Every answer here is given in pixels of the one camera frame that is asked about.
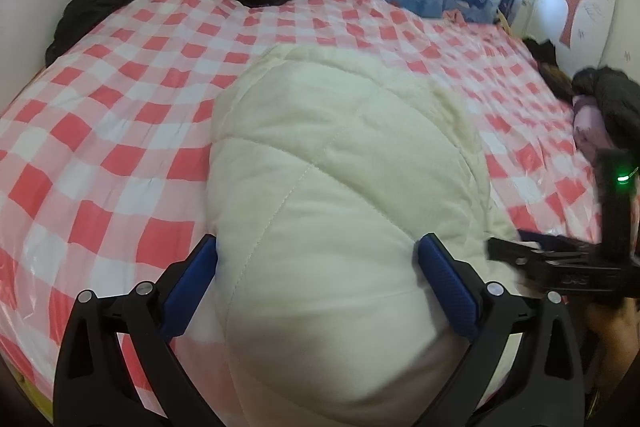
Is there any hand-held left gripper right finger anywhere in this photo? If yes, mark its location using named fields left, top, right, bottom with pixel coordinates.
left=419, top=233, right=586, bottom=427

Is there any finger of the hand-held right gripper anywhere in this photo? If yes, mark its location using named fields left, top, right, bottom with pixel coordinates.
left=487, top=236, right=549, bottom=281
left=517, top=229, right=599, bottom=254

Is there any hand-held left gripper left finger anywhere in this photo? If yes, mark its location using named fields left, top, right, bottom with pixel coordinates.
left=52, top=234, right=221, bottom=427

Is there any cream quilted jacket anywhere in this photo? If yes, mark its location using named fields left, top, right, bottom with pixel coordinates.
left=207, top=44, right=523, bottom=427

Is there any person's right hand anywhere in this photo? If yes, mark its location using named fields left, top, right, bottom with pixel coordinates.
left=585, top=299, right=639, bottom=403

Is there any purple cloth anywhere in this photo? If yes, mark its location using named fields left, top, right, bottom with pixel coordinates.
left=572, top=94, right=618, bottom=153

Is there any brown cloth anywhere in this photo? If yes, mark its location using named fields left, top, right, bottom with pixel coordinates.
left=537, top=61, right=576, bottom=104

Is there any pink checkered bed sheet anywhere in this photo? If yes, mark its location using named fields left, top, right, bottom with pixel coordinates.
left=0, top=0, right=616, bottom=413

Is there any dark cloth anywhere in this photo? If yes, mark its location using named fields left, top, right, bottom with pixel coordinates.
left=522, top=36, right=558, bottom=64

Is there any red tree wall sticker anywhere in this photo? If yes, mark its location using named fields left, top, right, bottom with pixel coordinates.
left=557, top=0, right=601, bottom=49

